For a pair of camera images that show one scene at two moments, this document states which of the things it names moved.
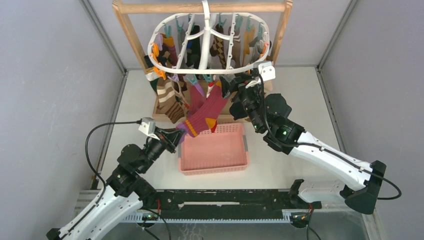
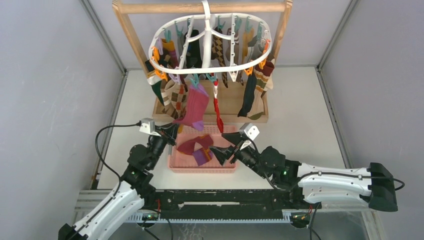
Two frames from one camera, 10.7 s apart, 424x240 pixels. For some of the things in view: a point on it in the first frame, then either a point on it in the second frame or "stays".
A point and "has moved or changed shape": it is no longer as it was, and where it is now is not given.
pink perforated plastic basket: (225, 149) has moved or changed shape
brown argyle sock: (216, 47) stays
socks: (196, 98) stays
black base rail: (219, 205) stays
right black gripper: (244, 83) → (222, 154)
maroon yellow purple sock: (204, 117) → (201, 155)
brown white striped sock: (168, 109) → (155, 81)
